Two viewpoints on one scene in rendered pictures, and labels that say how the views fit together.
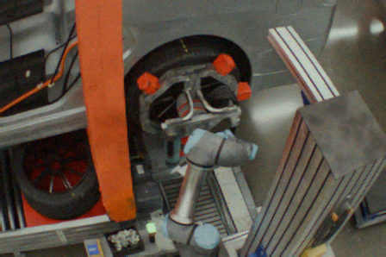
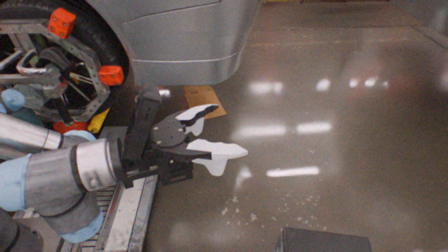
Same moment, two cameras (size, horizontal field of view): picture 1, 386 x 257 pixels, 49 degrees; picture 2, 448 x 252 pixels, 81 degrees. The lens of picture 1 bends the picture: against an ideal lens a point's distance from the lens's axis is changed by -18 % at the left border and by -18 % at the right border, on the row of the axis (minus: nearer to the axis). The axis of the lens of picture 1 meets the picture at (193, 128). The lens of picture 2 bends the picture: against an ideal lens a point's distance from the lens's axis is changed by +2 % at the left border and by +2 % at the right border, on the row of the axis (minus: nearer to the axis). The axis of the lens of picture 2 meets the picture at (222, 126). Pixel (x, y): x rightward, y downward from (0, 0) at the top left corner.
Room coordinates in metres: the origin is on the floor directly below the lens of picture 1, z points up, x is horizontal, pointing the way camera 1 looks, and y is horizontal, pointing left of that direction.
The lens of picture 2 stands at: (1.08, -1.17, 1.54)
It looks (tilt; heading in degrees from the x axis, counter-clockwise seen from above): 42 degrees down; 21
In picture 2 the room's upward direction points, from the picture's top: straight up
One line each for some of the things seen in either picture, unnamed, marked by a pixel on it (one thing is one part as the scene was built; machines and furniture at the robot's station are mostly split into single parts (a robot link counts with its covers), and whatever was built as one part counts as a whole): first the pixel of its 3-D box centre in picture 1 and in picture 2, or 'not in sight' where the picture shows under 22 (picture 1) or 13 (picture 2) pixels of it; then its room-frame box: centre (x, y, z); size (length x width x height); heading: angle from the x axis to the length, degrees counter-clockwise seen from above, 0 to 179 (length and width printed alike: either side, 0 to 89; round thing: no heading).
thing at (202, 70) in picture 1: (188, 103); (47, 77); (1.80, 0.04, 0.85); 0.54 x 0.07 x 0.54; 112
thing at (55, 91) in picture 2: (232, 116); (55, 87); (1.68, -0.20, 0.93); 0.09 x 0.05 x 0.05; 22
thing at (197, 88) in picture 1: (215, 95); (36, 54); (1.73, -0.10, 1.03); 0.19 x 0.18 x 0.11; 22
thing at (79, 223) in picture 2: not in sight; (73, 203); (1.22, -0.83, 1.12); 0.11 x 0.08 x 0.11; 40
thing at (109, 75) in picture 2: (241, 91); (111, 75); (1.93, -0.25, 0.85); 0.09 x 0.08 x 0.07; 112
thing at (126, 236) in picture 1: (124, 241); not in sight; (1.05, 0.33, 0.51); 0.20 x 0.14 x 0.13; 117
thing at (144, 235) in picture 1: (120, 247); not in sight; (1.04, 0.36, 0.44); 0.43 x 0.17 x 0.03; 112
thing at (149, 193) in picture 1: (141, 184); not in sight; (1.60, 0.29, 0.26); 0.42 x 0.18 x 0.35; 22
